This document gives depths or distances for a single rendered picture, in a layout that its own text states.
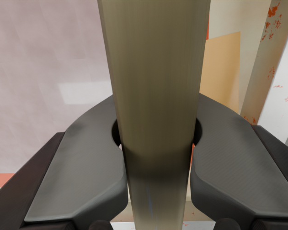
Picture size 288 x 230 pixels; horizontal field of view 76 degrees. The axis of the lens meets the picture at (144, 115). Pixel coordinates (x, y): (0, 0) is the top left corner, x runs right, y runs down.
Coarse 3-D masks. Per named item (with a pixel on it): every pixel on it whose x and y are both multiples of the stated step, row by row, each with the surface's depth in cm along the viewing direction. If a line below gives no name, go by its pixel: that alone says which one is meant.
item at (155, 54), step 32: (128, 0) 4; (160, 0) 4; (192, 0) 4; (128, 32) 5; (160, 32) 5; (192, 32) 5; (128, 64) 5; (160, 64) 5; (192, 64) 5; (128, 96) 6; (160, 96) 6; (192, 96) 6; (128, 128) 7; (160, 128) 6; (192, 128) 7; (128, 160) 8; (160, 160) 7; (160, 192) 9; (160, 224) 10
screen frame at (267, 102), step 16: (272, 0) 16; (272, 16) 16; (272, 32) 16; (272, 48) 16; (256, 64) 18; (272, 64) 16; (256, 80) 18; (272, 80) 16; (256, 96) 19; (272, 96) 17; (240, 112) 22; (256, 112) 19; (272, 112) 18; (272, 128) 19; (128, 208) 32; (192, 208) 31; (112, 224) 30; (128, 224) 30; (192, 224) 30; (208, 224) 30
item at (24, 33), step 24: (0, 0) 16; (24, 0) 16; (48, 0) 16; (72, 0) 16; (96, 0) 16; (0, 24) 17; (24, 24) 17; (48, 24) 17; (72, 24) 17; (96, 24) 17; (0, 48) 18; (24, 48) 18; (48, 48) 18; (72, 48) 18; (96, 48) 18
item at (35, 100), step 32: (0, 64) 19; (32, 64) 19; (64, 64) 19; (96, 64) 19; (0, 96) 21; (32, 96) 21; (64, 96) 21; (96, 96) 21; (0, 128) 24; (32, 128) 24; (64, 128) 24; (0, 160) 27
